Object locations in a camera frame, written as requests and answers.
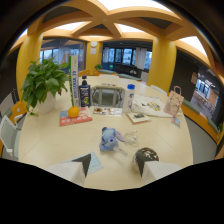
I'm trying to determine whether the white bottle blue cap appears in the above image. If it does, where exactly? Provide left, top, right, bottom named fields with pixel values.
left=121, top=83, right=136, bottom=114

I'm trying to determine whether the light blue paper sheet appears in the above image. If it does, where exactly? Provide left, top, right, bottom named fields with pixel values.
left=60, top=151, right=105, bottom=176

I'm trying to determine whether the clear plastic wrapper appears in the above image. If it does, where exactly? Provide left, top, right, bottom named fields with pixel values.
left=122, top=130, right=140, bottom=148

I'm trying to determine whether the orange chair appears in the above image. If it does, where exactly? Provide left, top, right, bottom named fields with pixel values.
left=8, top=100, right=29, bottom=125

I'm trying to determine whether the green potted plant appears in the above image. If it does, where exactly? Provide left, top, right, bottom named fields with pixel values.
left=20, top=57, right=70, bottom=117

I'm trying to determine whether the dark round speckled object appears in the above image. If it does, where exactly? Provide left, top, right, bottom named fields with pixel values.
left=133, top=146, right=160, bottom=167

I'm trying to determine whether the red booklet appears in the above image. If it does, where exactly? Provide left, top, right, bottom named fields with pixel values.
left=59, top=106, right=94, bottom=128

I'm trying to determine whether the blue plush toy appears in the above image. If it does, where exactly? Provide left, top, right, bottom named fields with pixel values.
left=99, top=126, right=126, bottom=153

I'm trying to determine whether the white printed tote bag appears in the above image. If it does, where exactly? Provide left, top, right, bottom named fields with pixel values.
left=131, top=94, right=184, bottom=118

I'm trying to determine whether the tall white green sign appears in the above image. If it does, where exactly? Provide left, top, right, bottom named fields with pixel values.
left=68, top=54, right=81, bottom=108

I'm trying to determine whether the pink paper gift bag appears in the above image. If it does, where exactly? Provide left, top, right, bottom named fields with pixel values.
left=162, top=85, right=185, bottom=118

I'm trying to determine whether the dark blue bottle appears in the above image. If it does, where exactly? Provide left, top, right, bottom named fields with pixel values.
left=78, top=75, right=92, bottom=108

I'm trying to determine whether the small photo booklet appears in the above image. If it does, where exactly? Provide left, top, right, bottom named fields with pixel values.
left=126, top=111, right=152, bottom=125

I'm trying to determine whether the orange fruit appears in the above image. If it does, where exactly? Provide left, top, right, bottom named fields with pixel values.
left=67, top=105, right=81, bottom=118

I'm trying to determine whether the white chair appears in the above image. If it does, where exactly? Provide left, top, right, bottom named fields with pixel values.
left=0, top=114, right=22, bottom=160

